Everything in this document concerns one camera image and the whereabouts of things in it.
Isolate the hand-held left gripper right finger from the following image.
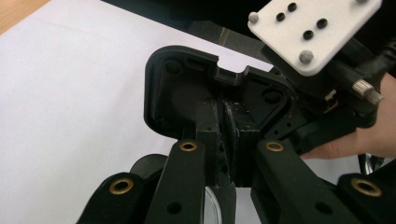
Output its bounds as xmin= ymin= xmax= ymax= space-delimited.
xmin=223 ymin=100 xmax=362 ymax=224

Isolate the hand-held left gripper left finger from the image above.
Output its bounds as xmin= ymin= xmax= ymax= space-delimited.
xmin=145 ymin=98 xmax=223 ymax=224

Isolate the white paper sheet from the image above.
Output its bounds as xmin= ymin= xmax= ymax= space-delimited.
xmin=0 ymin=0 xmax=362 ymax=224

